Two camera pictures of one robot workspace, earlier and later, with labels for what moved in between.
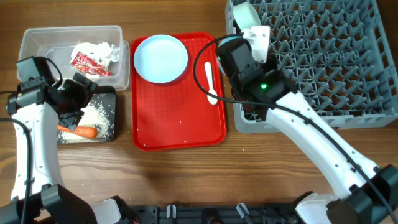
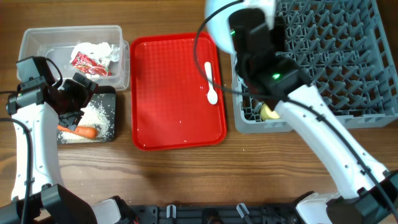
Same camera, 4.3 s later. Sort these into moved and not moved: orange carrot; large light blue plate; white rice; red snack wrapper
Moved: large light blue plate
Not moved: white rice; orange carrot; red snack wrapper
